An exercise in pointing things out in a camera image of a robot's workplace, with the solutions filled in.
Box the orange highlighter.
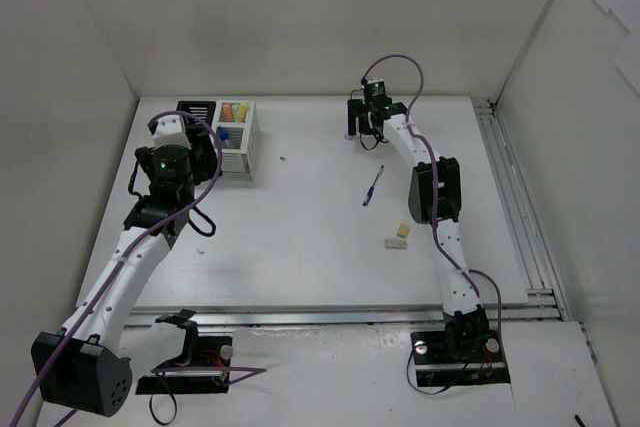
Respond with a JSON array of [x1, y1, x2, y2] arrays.
[[219, 103, 235, 123]]

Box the yellow highlighter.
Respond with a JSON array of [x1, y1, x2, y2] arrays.
[[234, 103, 250, 123]]

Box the blue pen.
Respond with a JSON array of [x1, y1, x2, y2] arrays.
[[361, 165, 385, 207]]

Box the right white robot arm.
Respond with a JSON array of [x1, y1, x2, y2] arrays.
[[347, 98, 489, 359]]

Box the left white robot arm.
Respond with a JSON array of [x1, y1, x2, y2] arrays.
[[28, 114, 222, 417]]

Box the white slotted container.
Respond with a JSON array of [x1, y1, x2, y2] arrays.
[[214, 100, 260, 179]]

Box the black slotted container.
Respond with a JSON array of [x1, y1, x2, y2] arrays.
[[176, 100, 216, 148]]

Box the yellow eraser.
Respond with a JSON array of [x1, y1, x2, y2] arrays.
[[396, 223, 410, 239]]

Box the white eraser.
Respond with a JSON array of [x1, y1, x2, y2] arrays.
[[384, 237, 408, 250]]

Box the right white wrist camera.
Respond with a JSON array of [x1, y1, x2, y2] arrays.
[[361, 78, 391, 105]]

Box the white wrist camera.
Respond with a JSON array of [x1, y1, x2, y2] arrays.
[[361, 78, 391, 105], [149, 115, 191, 149]]

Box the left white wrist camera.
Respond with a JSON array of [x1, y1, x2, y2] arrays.
[[149, 115, 191, 149]]

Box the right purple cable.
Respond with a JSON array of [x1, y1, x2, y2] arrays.
[[363, 54, 503, 343]]

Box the aluminium rail front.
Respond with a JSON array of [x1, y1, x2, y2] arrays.
[[122, 302, 561, 329]]

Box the aluminium rail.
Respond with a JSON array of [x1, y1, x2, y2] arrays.
[[473, 99, 570, 321], [122, 302, 561, 329]]

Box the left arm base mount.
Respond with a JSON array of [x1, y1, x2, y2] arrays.
[[135, 309, 233, 395]]

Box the aluminium rail right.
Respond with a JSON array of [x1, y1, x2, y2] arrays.
[[473, 99, 570, 321]]

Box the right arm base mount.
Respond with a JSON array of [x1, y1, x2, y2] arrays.
[[407, 330, 511, 395]]

